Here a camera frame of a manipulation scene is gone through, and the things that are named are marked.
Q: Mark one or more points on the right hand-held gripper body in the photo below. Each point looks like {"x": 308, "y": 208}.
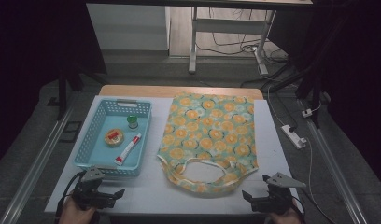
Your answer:
{"x": 277, "y": 197}

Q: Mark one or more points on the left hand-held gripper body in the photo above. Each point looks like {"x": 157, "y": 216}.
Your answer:
{"x": 89, "y": 193}

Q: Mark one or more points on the light blue plastic basket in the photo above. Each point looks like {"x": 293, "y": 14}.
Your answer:
{"x": 100, "y": 157}

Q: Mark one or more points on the white tube with red cap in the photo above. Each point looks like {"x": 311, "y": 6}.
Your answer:
{"x": 127, "y": 150}

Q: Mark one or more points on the small green-capped bottle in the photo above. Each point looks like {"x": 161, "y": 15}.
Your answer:
{"x": 132, "y": 121}

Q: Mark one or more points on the orange fruit print bag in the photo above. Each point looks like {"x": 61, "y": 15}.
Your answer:
{"x": 210, "y": 130}

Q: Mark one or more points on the person's right hand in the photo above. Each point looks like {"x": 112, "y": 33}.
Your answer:
{"x": 285, "y": 218}

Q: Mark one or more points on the person's left hand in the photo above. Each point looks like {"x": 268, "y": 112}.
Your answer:
{"x": 74, "y": 214}

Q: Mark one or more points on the white table mat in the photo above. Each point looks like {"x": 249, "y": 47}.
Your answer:
{"x": 274, "y": 152}

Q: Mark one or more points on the white power strip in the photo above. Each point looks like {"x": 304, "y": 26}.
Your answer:
{"x": 293, "y": 137}

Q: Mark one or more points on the black plug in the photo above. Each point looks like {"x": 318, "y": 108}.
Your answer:
{"x": 292, "y": 128}

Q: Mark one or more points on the small white adapter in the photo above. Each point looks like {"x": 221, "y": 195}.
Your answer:
{"x": 307, "y": 113}

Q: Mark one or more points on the black metal stand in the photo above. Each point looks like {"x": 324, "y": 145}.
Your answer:
{"x": 316, "y": 93}
{"x": 62, "y": 93}

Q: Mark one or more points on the black curtain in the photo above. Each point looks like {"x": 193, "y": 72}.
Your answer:
{"x": 26, "y": 46}
{"x": 356, "y": 62}

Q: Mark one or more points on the white cabinet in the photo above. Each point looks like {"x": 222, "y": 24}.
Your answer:
{"x": 129, "y": 28}

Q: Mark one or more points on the white-framed desk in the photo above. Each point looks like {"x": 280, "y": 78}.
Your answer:
{"x": 226, "y": 25}

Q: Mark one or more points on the aluminium frame rail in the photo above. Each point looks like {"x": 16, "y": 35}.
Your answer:
{"x": 331, "y": 161}
{"x": 39, "y": 161}

